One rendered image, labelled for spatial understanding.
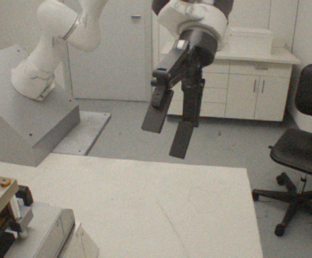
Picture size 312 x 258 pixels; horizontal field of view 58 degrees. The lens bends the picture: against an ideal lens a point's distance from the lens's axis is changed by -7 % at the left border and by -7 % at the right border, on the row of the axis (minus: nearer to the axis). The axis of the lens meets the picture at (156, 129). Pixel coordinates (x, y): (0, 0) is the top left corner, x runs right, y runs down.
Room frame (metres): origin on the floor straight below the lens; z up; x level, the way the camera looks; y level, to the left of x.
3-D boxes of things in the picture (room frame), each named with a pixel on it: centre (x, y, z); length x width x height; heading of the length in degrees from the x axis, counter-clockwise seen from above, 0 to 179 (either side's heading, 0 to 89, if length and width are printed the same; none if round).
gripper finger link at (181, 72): (0.48, -0.03, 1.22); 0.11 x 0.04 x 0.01; 153
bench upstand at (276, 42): (3.27, -0.77, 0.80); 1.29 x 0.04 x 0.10; 82
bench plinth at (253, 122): (3.03, -0.74, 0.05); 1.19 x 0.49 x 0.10; 82
